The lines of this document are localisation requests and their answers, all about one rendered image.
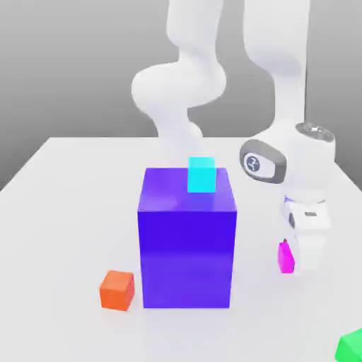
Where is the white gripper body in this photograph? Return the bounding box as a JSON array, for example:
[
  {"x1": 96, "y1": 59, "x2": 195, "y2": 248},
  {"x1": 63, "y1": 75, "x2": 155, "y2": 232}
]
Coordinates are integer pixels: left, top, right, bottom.
[{"x1": 293, "y1": 228, "x2": 328, "y2": 276}]

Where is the small magenta cube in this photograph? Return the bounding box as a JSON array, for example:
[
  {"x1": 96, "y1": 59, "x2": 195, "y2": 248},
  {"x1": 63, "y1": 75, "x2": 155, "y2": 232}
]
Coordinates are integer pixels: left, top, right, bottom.
[{"x1": 278, "y1": 238, "x2": 296, "y2": 274}]

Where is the small green cube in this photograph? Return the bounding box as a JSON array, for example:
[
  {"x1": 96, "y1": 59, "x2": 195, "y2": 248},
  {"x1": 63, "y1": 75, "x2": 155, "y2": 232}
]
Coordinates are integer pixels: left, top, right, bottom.
[{"x1": 334, "y1": 327, "x2": 362, "y2": 362}]

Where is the small cyan cube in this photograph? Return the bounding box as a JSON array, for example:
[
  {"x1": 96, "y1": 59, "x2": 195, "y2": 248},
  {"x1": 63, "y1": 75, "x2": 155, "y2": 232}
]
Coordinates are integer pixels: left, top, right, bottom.
[{"x1": 187, "y1": 156, "x2": 218, "y2": 194}]

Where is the small orange cube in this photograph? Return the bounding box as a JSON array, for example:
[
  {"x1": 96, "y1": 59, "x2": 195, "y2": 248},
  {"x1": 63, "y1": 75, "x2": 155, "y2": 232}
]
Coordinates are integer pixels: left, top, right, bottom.
[{"x1": 99, "y1": 269, "x2": 136, "y2": 313}]

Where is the large purple box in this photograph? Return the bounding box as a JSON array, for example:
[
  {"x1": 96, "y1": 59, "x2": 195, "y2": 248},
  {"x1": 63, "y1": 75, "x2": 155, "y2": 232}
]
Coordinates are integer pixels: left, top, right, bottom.
[{"x1": 137, "y1": 167, "x2": 238, "y2": 310}]

